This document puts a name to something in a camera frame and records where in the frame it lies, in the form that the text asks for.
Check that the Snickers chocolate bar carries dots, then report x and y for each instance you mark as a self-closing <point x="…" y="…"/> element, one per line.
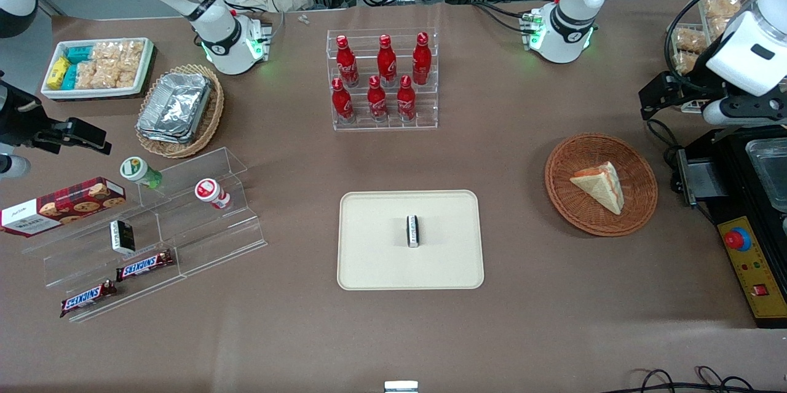
<point x="89" y="297"/>
<point x="144" y="265"/>

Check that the clear bag of crackers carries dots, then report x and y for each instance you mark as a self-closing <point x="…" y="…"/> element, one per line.
<point x="86" y="75"/>
<point x="107" y="51"/>
<point x="132" y="53"/>
<point x="127" y="78"/>
<point x="106" y="75"/>

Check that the aluminium foil tray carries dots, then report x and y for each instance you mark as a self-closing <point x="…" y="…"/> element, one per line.
<point x="175" y="104"/>

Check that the triangular sandwich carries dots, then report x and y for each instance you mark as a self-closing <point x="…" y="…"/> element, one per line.
<point x="602" y="187"/>

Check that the red lid cup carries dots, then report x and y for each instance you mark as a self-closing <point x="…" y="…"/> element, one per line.
<point x="209" y="190"/>

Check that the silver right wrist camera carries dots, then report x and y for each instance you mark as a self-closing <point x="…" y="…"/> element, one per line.
<point x="13" y="166"/>

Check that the small black white box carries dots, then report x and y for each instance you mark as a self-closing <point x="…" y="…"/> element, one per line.
<point x="123" y="236"/>
<point x="413" y="231"/>

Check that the clear plastic container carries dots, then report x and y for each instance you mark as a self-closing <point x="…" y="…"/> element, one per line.
<point x="771" y="171"/>

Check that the teal snack packet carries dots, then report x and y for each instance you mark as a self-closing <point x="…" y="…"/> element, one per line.
<point x="69" y="76"/>
<point x="79" y="53"/>

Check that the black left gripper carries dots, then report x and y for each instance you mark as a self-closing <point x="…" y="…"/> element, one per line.
<point x="693" y="88"/>

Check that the red emergency stop button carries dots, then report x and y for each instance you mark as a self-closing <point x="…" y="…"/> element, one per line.
<point x="738" y="239"/>

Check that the clear acrylic step shelf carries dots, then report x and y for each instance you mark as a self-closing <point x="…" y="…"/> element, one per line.
<point x="215" y="239"/>

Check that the brown round wicker basket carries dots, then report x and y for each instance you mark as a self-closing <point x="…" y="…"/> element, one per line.
<point x="572" y="208"/>

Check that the light oval wicker basket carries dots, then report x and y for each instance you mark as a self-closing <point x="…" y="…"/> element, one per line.
<point x="209" y="122"/>

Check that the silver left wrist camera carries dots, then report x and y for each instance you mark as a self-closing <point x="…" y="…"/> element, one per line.
<point x="747" y="114"/>

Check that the white device at table edge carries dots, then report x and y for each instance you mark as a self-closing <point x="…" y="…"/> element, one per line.
<point x="401" y="387"/>

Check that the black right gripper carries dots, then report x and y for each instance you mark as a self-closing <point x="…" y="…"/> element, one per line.
<point x="17" y="120"/>

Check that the bagged fried snack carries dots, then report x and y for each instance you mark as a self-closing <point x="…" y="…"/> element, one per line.
<point x="720" y="7"/>
<point x="684" y="62"/>
<point x="688" y="41"/>
<point x="718" y="27"/>

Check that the red cola bottle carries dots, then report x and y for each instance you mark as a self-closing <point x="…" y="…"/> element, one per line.
<point x="342" y="104"/>
<point x="376" y="101"/>
<point x="406" y="101"/>
<point x="386" y="62"/>
<point x="347" y="64"/>
<point x="422" y="61"/>

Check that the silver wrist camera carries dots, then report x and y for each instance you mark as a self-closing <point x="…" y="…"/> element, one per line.
<point x="13" y="166"/>
<point x="747" y="114"/>

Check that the white rectangular snack tray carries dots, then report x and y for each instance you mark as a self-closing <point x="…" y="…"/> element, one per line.
<point x="92" y="93"/>

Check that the clear acrylic bottle rack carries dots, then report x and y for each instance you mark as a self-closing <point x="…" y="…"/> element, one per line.
<point x="430" y="116"/>

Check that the red tartan cookie box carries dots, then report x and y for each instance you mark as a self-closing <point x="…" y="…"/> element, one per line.
<point x="61" y="205"/>

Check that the beige plastic tray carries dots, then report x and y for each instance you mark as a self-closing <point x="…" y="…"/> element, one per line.
<point x="375" y="258"/>

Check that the yellow snack packet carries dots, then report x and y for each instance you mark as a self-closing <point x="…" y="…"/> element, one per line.
<point x="58" y="72"/>

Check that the black machine yellow panel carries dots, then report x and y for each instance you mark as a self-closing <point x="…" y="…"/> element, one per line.
<point x="750" y="270"/>

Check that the green lid cup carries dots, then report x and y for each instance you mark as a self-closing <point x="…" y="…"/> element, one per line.
<point x="136" y="170"/>

